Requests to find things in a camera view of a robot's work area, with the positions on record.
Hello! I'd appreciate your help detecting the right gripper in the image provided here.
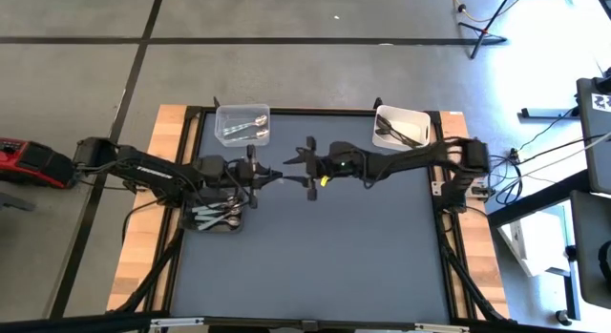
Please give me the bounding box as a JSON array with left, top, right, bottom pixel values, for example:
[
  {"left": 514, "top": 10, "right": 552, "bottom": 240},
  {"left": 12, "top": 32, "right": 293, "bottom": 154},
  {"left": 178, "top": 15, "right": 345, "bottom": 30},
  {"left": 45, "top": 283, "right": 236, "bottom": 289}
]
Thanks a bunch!
[{"left": 282, "top": 135, "right": 338, "bottom": 201}]

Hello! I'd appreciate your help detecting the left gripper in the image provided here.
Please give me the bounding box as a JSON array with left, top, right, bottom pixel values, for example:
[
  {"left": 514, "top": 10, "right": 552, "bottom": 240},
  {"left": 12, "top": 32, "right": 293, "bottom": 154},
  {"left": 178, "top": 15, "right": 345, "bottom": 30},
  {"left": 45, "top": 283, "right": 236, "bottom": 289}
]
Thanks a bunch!
[{"left": 227, "top": 144, "right": 284, "bottom": 210}]

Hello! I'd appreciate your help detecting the black fork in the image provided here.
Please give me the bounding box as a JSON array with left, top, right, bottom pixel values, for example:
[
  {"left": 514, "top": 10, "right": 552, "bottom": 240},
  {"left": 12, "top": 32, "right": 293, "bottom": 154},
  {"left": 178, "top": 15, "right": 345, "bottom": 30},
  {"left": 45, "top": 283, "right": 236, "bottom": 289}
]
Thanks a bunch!
[{"left": 374, "top": 126, "right": 425, "bottom": 149}]

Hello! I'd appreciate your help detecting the clear plastic bin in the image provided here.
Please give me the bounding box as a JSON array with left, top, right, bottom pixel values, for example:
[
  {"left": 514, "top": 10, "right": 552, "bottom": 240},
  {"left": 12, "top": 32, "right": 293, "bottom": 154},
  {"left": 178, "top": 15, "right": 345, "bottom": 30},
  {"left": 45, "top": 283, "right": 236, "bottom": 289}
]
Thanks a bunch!
[{"left": 214, "top": 103, "right": 272, "bottom": 148}]

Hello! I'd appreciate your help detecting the dark grey plastic bin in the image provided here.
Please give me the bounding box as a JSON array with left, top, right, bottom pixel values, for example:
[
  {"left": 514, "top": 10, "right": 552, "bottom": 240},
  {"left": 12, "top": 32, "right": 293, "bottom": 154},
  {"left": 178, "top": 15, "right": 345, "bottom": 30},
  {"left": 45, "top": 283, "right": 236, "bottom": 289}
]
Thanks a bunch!
[{"left": 179, "top": 187, "right": 245, "bottom": 234}]

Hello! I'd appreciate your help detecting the wooden table side board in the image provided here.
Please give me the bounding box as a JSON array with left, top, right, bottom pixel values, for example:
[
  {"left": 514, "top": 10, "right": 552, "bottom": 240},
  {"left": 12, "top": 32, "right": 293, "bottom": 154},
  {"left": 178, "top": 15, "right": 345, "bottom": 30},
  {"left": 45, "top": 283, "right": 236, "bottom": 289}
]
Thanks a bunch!
[
  {"left": 437, "top": 111, "right": 510, "bottom": 320},
  {"left": 107, "top": 103, "right": 188, "bottom": 311}
]

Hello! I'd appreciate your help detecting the white plastic bin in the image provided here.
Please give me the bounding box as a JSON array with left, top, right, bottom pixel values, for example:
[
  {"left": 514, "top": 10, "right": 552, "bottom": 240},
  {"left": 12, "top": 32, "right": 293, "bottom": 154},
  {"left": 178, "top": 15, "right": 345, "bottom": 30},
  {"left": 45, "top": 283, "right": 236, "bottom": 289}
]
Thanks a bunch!
[{"left": 371, "top": 104, "right": 432, "bottom": 152}]

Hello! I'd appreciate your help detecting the black tripod stand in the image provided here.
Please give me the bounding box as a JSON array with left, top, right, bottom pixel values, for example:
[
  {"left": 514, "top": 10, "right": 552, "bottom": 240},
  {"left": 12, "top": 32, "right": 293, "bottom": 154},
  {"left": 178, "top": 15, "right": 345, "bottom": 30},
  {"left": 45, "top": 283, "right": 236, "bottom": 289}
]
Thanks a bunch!
[{"left": 456, "top": 0, "right": 508, "bottom": 61}]

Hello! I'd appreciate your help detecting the red black machine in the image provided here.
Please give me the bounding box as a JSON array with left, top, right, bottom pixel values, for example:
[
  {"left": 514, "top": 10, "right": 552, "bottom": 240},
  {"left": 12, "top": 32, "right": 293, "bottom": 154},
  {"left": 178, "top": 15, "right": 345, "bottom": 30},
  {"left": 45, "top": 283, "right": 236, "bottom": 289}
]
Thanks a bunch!
[{"left": 0, "top": 136, "right": 76, "bottom": 190}]

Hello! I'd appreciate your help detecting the white box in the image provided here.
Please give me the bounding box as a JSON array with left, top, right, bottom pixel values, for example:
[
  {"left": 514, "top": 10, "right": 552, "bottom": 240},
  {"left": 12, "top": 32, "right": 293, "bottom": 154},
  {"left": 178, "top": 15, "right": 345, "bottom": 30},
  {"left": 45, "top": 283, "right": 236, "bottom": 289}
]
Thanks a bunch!
[{"left": 496, "top": 203, "right": 572, "bottom": 279}]

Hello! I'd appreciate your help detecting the grey cabinet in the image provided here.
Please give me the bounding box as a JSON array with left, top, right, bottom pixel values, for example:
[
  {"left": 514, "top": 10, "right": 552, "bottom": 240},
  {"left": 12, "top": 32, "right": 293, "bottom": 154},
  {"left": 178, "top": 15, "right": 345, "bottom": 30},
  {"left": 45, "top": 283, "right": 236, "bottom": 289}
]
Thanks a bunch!
[
  {"left": 576, "top": 76, "right": 611, "bottom": 196},
  {"left": 569, "top": 189, "right": 611, "bottom": 310}
]

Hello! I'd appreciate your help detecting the black aluminium table frame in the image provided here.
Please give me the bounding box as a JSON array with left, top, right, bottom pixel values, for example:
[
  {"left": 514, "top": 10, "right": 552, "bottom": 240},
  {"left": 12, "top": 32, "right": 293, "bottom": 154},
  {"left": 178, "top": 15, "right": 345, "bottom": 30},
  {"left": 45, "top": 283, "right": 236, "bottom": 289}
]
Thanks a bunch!
[{"left": 112, "top": 96, "right": 515, "bottom": 333}]

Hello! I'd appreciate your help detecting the aluminium bracket bar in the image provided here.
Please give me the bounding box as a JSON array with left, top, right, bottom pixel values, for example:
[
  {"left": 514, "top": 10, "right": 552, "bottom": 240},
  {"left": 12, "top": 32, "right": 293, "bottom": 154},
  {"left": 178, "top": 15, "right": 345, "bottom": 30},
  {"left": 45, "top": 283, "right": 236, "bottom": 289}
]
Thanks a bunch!
[
  {"left": 413, "top": 323, "right": 472, "bottom": 333},
  {"left": 150, "top": 317, "right": 205, "bottom": 330}
]

